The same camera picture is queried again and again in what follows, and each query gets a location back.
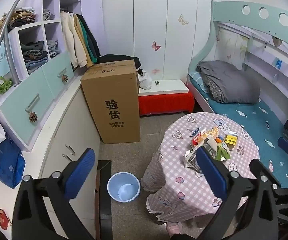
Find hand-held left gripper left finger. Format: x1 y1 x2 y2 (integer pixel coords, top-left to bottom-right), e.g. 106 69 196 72
12 148 96 240

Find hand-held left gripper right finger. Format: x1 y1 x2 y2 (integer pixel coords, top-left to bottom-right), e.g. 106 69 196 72
196 146 278 240

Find green wrapper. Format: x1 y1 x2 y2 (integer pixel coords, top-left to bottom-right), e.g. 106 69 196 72
215 146 230 161

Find white paper carton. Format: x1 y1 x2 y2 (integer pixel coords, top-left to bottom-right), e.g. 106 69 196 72
184 150 199 169

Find red packet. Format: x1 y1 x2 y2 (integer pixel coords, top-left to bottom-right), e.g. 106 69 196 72
192 130 207 147

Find yellow box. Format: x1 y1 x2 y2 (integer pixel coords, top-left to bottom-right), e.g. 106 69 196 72
224 134 238 145

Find blue plastic waste bin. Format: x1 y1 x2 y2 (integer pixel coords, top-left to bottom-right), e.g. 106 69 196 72
107 172 141 203

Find pink checked tablecloth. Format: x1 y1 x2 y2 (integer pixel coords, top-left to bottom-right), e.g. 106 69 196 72
141 112 260 224

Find white and teal wardrobe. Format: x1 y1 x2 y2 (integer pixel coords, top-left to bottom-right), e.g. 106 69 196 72
0 0 102 240

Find dark wooden board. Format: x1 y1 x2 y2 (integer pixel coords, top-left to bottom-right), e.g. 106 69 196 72
95 159 112 240

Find blue printed bedsheet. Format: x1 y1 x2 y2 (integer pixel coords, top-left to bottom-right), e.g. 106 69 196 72
191 80 288 188

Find pink slipper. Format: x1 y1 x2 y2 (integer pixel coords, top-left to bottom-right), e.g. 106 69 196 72
166 221 184 237

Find person's black trouser leg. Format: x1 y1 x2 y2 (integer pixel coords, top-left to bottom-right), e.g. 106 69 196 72
170 232 192 240

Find blue shopping bag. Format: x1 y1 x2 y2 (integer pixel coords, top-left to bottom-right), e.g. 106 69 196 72
0 130 26 189

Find plaid blanket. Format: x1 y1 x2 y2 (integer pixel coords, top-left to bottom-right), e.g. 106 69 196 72
205 76 224 102

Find grey quilt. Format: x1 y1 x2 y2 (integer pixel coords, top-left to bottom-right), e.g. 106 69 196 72
196 60 261 104

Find red bench with white top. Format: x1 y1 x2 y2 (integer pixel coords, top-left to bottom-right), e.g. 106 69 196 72
138 79 195 117

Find tall cardboard box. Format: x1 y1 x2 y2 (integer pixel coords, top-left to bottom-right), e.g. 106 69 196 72
80 59 141 144

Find red pouch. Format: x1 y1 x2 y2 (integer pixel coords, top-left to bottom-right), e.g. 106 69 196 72
0 209 12 228

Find blue striped pillow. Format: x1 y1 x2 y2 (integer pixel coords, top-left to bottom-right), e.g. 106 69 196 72
187 71 209 93

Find white plastic bag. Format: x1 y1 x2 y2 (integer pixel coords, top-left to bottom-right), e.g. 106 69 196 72
138 69 152 90

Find green hair claw clip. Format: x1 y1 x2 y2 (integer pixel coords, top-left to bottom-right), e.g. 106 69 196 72
0 77 14 96

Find black cloth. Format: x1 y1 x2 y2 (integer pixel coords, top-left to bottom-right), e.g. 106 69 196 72
96 54 141 69

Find tan hanging garment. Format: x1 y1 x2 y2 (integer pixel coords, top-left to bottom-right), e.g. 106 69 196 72
73 14 94 67

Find pile of folded jeans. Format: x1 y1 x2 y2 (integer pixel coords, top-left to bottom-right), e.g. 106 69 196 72
46 40 61 58

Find green hanging garment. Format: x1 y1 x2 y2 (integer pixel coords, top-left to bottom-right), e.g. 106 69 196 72
78 15 98 64

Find pile of dark folded clothes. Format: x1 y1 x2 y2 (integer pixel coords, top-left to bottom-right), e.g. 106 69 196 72
20 41 49 70

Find black hanging garment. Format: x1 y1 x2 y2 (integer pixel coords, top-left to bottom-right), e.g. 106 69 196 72
80 15 102 58

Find teal and white bunk bed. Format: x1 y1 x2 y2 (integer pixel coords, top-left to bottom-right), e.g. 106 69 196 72
186 0 288 188

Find small grey folded clothes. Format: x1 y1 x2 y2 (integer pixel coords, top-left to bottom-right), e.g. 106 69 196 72
43 9 56 20

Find pile of brown folded clothes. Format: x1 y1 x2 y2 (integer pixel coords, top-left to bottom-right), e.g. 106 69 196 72
0 7 37 43

